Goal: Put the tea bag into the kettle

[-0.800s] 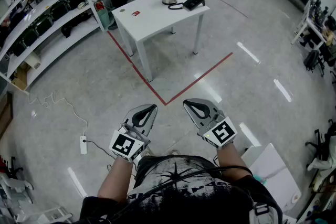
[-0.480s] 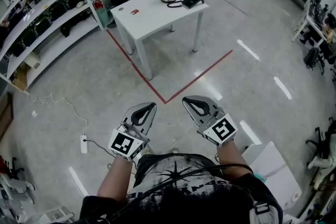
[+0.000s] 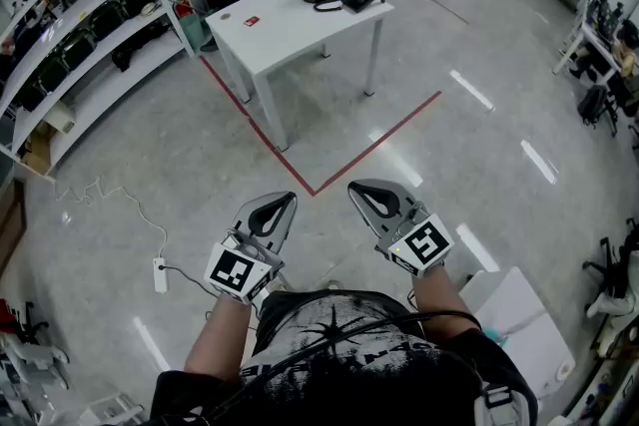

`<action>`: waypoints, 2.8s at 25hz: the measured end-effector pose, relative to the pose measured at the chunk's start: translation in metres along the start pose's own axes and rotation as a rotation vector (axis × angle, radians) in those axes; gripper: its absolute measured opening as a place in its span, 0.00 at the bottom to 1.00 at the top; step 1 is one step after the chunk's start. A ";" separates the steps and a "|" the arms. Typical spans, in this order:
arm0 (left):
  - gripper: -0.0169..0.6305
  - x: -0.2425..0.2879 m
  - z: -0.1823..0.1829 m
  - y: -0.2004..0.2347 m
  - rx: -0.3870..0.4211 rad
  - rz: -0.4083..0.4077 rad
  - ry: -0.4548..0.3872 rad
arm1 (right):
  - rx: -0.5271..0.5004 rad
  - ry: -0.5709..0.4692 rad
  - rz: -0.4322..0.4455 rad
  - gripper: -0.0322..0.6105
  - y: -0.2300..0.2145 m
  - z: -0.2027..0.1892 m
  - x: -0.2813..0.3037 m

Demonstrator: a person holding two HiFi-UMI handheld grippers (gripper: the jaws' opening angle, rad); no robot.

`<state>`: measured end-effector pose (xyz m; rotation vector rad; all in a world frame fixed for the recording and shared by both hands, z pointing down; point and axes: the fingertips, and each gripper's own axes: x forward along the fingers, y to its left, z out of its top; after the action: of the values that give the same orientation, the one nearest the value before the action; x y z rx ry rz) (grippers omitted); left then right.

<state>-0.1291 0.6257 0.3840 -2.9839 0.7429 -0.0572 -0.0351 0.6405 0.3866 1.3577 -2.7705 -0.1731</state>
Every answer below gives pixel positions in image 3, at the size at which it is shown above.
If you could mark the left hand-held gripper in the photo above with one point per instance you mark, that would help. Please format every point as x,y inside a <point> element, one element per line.
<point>234,272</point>

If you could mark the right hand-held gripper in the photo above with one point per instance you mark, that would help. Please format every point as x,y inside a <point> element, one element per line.
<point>424,244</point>

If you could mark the red tea bag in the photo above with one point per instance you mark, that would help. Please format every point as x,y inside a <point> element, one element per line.
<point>251,21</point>

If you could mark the person's left forearm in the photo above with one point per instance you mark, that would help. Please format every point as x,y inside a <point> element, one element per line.
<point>217,339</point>

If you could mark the person's right forearm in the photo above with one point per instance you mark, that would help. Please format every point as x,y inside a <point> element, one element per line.
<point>442,301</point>

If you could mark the red floor tape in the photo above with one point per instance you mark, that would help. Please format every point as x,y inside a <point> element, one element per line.
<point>319,144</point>

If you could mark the white power strip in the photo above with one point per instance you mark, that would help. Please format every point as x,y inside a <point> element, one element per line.
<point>160,274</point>

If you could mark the person's black printed shirt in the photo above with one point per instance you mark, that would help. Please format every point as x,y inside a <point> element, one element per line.
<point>359,364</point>

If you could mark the white table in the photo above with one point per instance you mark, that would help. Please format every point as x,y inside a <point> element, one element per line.
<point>294,35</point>

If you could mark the white box appliance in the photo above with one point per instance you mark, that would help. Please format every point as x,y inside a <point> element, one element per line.
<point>519,329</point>

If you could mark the red fire extinguisher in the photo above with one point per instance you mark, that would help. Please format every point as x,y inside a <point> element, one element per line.
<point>183,7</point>

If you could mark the black backpack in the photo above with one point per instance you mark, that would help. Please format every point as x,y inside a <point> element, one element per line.
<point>593,105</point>

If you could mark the black office chair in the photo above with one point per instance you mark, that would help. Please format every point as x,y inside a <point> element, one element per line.
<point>616,264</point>

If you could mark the white shelf unit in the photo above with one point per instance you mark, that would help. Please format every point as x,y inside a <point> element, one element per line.
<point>90,45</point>

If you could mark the white desk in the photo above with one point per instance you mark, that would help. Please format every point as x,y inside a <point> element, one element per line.
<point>584,40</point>

